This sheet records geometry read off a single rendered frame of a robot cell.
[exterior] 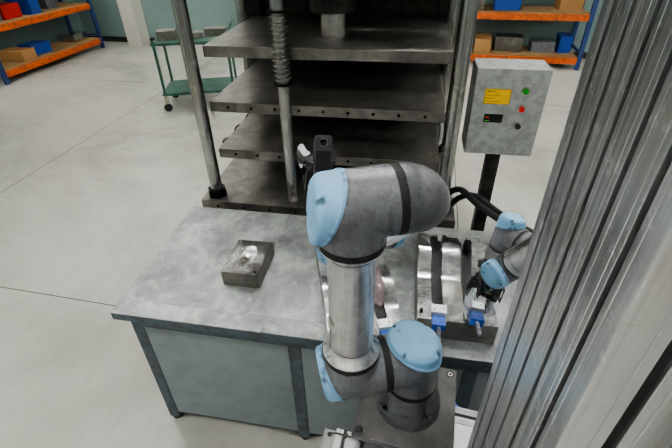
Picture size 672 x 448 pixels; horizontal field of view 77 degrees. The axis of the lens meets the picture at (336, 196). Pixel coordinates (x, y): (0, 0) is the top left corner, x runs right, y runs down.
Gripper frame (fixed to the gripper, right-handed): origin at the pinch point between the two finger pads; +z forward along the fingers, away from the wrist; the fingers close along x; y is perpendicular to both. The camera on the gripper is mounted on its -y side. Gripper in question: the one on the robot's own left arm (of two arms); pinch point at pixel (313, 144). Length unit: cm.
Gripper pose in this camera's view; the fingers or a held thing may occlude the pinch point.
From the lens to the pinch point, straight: 123.0
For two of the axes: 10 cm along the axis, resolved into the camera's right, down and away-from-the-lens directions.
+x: 9.8, 0.0, 2.1
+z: -1.8, -5.4, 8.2
